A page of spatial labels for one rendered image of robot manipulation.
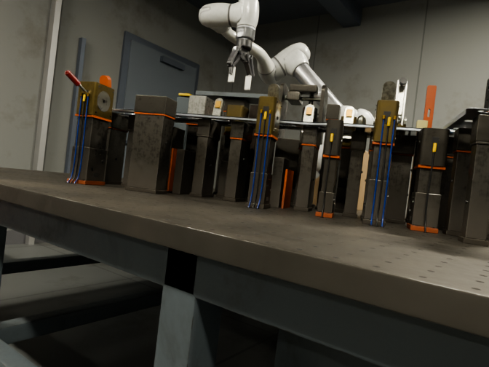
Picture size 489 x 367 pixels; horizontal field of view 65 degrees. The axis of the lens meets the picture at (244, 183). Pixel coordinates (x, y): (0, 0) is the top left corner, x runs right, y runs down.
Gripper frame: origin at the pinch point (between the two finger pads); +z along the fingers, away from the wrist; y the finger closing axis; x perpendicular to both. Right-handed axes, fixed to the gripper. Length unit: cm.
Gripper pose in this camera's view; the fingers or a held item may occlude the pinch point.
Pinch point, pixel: (239, 84)
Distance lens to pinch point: 187.2
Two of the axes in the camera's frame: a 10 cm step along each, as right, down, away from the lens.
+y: -5.5, -0.6, -8.4
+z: -1.2, 9.9, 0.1
